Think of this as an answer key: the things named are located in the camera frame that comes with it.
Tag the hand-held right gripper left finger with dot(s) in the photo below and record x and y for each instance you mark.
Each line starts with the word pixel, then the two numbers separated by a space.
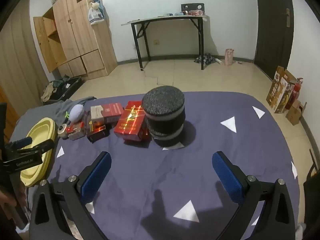
pixel 96 177

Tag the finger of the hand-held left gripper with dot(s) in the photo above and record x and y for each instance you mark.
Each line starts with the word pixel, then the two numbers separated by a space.
pixel 40 147
pixel 21 142

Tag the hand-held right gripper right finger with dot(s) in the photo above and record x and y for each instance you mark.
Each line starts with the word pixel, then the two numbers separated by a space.
pixel 228 178

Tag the pale yellow plastic basin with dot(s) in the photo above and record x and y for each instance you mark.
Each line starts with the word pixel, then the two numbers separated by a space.
pixel 42 130

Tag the small round silver jar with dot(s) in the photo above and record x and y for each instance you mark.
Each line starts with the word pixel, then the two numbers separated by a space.
pixel 62 130

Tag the beige cigarette box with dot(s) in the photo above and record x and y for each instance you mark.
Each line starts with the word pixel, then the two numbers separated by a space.
pixel 76 132

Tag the dark brown cigarette box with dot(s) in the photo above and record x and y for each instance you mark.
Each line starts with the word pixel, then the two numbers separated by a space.
pixel 96 133

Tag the long glossy red box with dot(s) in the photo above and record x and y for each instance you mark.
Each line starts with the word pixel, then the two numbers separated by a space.
pixel 128 125

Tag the small red cigarette box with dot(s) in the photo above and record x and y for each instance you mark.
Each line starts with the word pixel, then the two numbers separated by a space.
pixel 143 137

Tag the red silver cigarette box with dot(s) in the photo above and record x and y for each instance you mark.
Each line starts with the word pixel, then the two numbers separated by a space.
pixel 112 111

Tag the black white foam cylinder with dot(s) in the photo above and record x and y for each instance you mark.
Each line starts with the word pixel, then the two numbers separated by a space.
pixel 167 137
pixel 163 102

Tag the person's left hand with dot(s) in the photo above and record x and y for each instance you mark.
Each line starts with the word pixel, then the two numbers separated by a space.
pixel 5 202

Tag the orange curtain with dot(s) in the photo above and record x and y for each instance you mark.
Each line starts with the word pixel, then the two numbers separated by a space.
pixel 7 110

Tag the small green clip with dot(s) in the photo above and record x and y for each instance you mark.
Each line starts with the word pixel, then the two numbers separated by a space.
pixel 66 115

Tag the grey cloth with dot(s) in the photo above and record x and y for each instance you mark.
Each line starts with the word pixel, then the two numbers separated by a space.
pixel 60 107

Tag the purple triangle print bed sheet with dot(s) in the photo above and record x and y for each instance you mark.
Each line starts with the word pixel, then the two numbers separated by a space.
pixel 175 175

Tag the beige cloth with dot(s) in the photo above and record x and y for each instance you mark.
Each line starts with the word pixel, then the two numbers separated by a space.
pixel 47 91

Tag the open black suitcase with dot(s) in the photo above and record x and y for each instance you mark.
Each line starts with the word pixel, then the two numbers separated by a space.
pixel 67 87

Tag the beige curtain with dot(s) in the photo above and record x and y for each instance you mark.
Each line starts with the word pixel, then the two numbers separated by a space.
pixel 20 67

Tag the small plain cardboard box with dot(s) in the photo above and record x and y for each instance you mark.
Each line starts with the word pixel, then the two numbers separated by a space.
pixel 295 115

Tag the printed cardboard box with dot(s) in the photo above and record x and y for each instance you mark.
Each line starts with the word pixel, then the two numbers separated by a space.
pixel 280 90

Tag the red fire extinguisher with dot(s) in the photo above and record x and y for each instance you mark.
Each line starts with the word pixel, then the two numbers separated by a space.
pixel 295 92

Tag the pink plastic bag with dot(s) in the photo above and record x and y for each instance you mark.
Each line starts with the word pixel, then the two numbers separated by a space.
pixel 229 57

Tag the wooden wardrobe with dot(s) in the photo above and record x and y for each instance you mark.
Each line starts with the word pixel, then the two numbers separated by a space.
pixel 75 30

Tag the plaid cloth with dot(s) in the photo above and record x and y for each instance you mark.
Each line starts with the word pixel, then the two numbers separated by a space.
pixel 205 58

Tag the white plastic bag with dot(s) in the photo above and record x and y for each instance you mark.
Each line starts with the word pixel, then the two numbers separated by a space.
pixel 95 17

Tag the dark brown door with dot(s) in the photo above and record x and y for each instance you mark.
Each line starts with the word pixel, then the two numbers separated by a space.
pixel 272 30

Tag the blue hanging cloth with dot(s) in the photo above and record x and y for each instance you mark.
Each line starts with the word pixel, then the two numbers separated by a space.
pixel 99 3

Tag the black folding table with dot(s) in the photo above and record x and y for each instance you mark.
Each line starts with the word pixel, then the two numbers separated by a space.
pixel 175 18

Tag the pink packet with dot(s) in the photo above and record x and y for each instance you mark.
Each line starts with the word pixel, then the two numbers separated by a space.
pixel 196 12

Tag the black chair back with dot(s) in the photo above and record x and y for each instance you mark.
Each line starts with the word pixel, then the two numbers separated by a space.
pixel 192 5

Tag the wall socket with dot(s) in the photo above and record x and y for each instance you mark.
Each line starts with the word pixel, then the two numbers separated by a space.
pixel 156 42

